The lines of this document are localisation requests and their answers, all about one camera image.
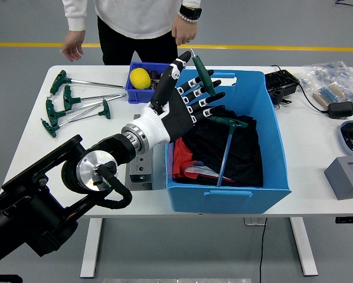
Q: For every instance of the small dark blue bin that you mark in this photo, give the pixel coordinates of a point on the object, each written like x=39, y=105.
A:
x=138, y=95

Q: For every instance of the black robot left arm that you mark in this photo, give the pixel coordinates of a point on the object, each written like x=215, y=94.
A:
x=32, y=206

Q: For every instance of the grey metal tool holder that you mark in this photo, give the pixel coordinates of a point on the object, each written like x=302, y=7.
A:
x=141, y=177

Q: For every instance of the tan resistor tape strip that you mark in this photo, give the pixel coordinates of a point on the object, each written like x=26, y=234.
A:
x=327, y=95

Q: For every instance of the grey recessed block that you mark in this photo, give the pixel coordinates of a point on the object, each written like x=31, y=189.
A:
x=341, y=179

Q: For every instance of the white cloth patch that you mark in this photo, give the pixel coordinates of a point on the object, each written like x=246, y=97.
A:
x=197, y=169

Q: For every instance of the person's left forearm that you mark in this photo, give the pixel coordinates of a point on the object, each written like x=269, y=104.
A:
x=192, y=3

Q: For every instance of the red cloth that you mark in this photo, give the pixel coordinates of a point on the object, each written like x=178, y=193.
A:
x=181, y=159

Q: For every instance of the clear bag of blue resistors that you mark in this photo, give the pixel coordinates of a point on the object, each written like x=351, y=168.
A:
x=330, y=73

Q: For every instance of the person's right hand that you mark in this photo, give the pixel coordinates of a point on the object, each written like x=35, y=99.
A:
x=73, y=47

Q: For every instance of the black table control panel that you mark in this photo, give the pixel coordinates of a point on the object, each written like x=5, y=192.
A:
x=350, y=220

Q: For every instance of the person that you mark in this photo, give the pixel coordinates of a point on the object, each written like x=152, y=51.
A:
x=129, y=20

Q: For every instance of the black power adapter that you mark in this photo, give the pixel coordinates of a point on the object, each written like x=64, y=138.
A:
x=340, y=110

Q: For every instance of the black cylinder spool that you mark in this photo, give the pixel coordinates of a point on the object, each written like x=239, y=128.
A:
x=154, y=73

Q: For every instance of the yellow lemon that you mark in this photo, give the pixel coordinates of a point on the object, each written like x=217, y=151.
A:
x=140, y=78

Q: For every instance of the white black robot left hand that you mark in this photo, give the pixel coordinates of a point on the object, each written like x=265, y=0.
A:
x=173, y=115

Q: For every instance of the large light blue box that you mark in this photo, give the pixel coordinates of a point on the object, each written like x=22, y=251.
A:
x=223, y=200

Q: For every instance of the person's right forearm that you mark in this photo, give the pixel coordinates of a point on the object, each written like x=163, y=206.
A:
x=74, y=14

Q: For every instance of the black charger box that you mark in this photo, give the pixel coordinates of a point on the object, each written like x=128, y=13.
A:
x=280, y=82

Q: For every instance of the grey parts tray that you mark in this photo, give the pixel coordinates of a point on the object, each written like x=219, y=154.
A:
x=344, y=138

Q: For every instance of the person's left hand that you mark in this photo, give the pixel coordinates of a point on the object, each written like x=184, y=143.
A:
x=183, y=31

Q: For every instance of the white table leg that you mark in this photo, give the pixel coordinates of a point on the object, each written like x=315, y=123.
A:
x=91, y=247
x=303, y=247

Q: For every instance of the black wristwatch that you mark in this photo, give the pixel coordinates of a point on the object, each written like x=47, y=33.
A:
x=191, y=12

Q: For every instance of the black cloth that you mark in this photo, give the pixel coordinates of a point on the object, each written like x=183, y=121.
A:
x=244, y=153

